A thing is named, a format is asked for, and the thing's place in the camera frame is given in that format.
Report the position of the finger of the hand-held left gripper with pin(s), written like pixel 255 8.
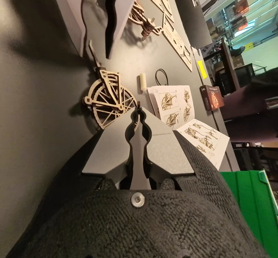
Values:
pixel 122 16
pixel 69 1

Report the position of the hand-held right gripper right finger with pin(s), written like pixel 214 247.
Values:
pixel 167 151

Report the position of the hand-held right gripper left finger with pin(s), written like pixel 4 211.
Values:
pixel 104 151

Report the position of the wooden gear model assembly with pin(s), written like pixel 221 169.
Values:
pixel 148 26

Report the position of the small wooden model part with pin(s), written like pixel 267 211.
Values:
pixel 138 105

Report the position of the wooden bicycle model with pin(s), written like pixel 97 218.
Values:
pixel 103 75

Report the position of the cream wax stick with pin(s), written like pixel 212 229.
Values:
pixel 141 83

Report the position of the white instruction booklet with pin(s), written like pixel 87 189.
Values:
pixel 195 136

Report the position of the black product box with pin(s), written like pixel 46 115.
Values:
pixel 211 98

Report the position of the black flat sheet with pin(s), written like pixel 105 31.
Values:
pixel 193 18

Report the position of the yellow tape strip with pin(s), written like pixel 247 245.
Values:
pixel 201 68

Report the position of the white printed leaflet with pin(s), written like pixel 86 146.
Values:
pixel 205 51

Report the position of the green plastic bin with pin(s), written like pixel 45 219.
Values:
pixel 245 197

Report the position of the dark background desk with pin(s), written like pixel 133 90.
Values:
pixel 228 62

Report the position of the black monitor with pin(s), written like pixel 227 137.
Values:
pixel 245 74

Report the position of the orange lit cabinet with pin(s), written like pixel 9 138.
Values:
pixel 240 4
pixel 240 23

